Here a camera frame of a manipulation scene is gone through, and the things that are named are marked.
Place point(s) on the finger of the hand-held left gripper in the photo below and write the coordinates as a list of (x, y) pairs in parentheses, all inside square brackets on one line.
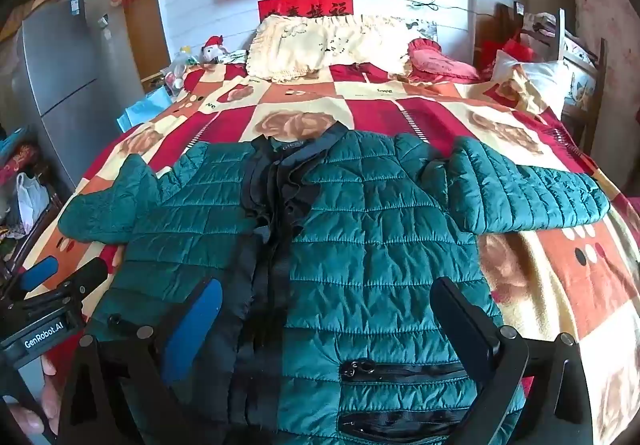
[(40, 272), (90, 275)]

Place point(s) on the person's left hand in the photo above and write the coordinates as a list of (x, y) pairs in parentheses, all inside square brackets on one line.
[(50, 400)]

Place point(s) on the wooden chair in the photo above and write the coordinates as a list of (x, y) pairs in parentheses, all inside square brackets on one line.
[(595, 75)]

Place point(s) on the wooden door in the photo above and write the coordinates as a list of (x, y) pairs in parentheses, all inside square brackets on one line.
[(147, 35)]

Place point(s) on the white pillow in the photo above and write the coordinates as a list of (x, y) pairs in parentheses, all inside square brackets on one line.
[(540, 75)]

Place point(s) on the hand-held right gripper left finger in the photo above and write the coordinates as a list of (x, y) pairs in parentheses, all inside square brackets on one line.
[(192, 335)]

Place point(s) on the light blue cloth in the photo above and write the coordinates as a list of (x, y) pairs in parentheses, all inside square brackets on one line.
[(145, 107)]

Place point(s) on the red wall banner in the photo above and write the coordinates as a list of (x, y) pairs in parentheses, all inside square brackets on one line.
[(300, 7)]

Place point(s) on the grey refrigerator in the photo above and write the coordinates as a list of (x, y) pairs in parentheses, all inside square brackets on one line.
[(65, 75)]

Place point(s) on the red ruffled pillow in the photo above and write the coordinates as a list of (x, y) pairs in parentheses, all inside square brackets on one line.
[(440, 65)]

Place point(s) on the red cloth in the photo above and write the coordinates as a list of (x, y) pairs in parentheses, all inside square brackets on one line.
[(512, 50)]

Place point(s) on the cream fringed pillow cover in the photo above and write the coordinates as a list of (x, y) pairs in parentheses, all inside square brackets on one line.
[(325, 45)]

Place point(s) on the white plastic bag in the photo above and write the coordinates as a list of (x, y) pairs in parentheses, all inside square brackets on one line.
[(32, 200)]

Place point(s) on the red checked printed blanket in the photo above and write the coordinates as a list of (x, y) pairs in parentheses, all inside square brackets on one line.
[(380, 115)]

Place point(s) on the teal quilted jacket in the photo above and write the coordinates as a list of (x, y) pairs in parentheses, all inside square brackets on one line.
[(375, 225)]

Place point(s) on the red and white plush toy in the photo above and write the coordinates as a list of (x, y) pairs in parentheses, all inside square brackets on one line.
[(214, 50)]

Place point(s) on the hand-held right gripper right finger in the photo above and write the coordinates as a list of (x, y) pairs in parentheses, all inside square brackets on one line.
[(460, 315)]

